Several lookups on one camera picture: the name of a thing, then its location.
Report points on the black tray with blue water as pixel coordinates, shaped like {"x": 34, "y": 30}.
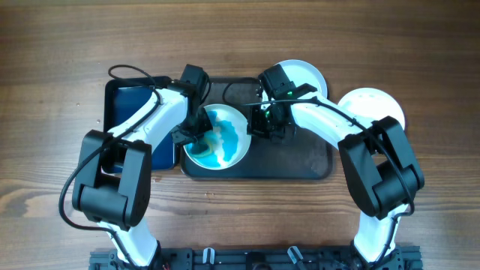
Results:
{"x": 121, "y": 101}

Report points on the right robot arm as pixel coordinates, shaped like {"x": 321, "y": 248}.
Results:
{"x": 367, "y": 127}

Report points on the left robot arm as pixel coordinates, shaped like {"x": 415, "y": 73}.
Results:
{"x": 112, "y": 181}

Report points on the green yellow sponge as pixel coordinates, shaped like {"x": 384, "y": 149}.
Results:
{"x": 208, "y": 144}

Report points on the dark brown serving tray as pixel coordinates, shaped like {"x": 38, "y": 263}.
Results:
{"x": 306, "y": 157}

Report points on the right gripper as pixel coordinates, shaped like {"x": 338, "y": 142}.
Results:
{"x": 268, "y": 130}

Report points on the white plate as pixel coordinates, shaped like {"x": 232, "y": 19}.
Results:
{"x": 232, "y": 126}
{"x": 372, "y": 103}
{"x": 289, "y": 75}

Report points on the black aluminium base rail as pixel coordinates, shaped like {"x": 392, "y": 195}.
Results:
{"x": 330, "y": 257}

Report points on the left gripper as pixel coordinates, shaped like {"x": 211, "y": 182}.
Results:
{"x": 205, "y": 127}

